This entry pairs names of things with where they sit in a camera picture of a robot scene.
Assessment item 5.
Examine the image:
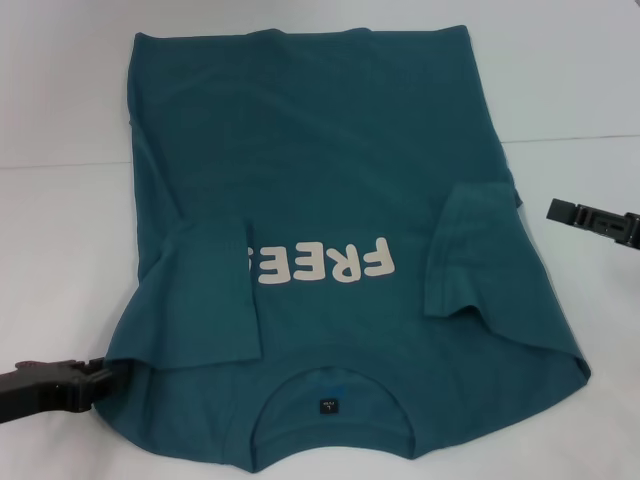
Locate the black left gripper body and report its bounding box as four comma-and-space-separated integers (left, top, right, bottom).
0, 358, 96, 426

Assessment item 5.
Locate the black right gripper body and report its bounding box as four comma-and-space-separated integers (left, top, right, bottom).
615, 211, 640, 249

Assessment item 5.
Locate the teal t-shirt with FREE print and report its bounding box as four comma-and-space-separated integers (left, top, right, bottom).
92, 25, 592, 475

